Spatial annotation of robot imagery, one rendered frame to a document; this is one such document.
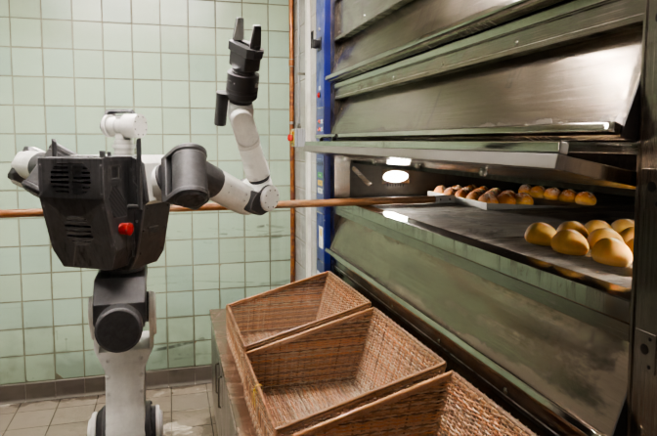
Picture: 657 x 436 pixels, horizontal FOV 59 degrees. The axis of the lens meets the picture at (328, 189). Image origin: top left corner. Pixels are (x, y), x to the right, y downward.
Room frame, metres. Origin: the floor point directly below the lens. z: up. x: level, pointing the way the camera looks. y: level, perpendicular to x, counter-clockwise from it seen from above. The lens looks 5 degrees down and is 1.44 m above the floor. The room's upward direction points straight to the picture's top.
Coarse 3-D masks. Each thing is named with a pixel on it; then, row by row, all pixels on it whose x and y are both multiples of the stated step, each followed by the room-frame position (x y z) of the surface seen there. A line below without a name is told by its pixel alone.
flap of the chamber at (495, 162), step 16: (368, 160) 2.23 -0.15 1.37; (384, 160) 1.91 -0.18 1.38; (400, 160) 1.68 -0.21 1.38; (416, 160) 1.49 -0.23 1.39; (432, 160) 1.35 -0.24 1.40; (448, 160) 1.25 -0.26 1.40; (464, 160) 1.18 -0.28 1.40; (480, 160) 1.12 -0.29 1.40; (496, 160) 1.07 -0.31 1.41; (512, 160) 1.02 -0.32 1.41; (528, 160) 0.98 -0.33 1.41; (544, 160) 0.93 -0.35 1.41; (560, 160) 0.91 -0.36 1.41; (576, 160) 0.91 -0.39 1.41; (512, 176) 1.34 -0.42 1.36; (528, 176) 1.22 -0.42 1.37; (544, 176) 1.12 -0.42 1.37; (560, 176) 1.04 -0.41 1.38; (576, 176) 0.96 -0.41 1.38; (592, 176) 0.92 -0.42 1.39; (608, 176) 0.93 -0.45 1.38; (624, 176) 0.94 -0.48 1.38
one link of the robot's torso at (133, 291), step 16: (112, 272) 1.55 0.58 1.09; (128, 272) 1.56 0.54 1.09; (144, 272) 1.57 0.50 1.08; (96, 288) 1.47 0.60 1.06; (112, 288) 1.48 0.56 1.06; (128, 288) 1.49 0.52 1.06; (144, 288) 1.50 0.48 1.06; (96, 304) 1.44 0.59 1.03; (112, 304) 1.45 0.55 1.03; (128, 304) 1.46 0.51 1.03; (144, 304) 1.47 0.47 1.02; (96, 320) 1.44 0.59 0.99; (112, 320) 1.40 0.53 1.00; (128, 320) 1.41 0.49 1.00; (144, 320) 1.47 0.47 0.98; (96, 336) 1.39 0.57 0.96; (112, 336) 1.40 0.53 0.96; (128, 336) 1.41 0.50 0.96; (112, 352) 1.41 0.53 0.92
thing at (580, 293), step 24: (360, 216) 2.31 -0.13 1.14; (384, 216) 2.04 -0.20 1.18; (432, 240) 1.66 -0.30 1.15; (456, 240) 1.53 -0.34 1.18; (480, 264) 1.40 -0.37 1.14; (504, 264) 1.30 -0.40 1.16; (528, 264) 1.22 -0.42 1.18; (552, 264) 1.22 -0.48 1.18; (552, 288) 1.13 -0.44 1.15; (576, 288) 1.07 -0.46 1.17; (600, 288) 1.02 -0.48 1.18; (624, 288) 1.02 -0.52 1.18; (600, 312) 1.00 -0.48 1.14; (624, 312) 0.95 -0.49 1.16
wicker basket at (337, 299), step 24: (288, 288) 2.57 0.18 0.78; (312, 288) 2.60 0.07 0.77; (336, 288) 2.46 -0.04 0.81; (240, 312) 2.50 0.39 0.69; (264, 312) 2.53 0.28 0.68; (288, 312) 2.56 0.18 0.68; (312, 312) 2.60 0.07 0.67; (336, 312) 2.38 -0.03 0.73; (240, 336) 2.07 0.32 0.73; (264, 336) 2.49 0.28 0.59; (288, 336) 2.02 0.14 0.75; (240, 360) 2.10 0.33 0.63; (264, 360) 1.99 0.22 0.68; (288, 360) 2.01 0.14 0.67
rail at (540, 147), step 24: (312, 144) 2.48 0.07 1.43; (336, 144) 2.12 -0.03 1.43; (360, 144) 1.86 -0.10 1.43; (384, 144) 1.65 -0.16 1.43; (408, 144) 1.48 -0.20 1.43; (432, 144) 1.35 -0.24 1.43; (456, 144) 1.24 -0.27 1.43; (480, 144) 1.14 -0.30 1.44; (504, 144) 1.06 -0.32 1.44; (528, 144) 0.99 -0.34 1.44; (552, 144) 0.92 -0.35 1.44
